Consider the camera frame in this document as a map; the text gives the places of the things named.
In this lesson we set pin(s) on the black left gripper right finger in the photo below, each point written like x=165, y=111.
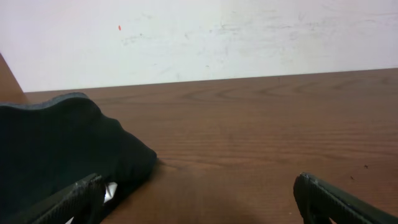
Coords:
x=322, y=203

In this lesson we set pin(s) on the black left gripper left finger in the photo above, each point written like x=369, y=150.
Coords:
x=81, y=202

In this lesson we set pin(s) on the folded black garment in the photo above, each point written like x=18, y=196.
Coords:
x=48, y=146

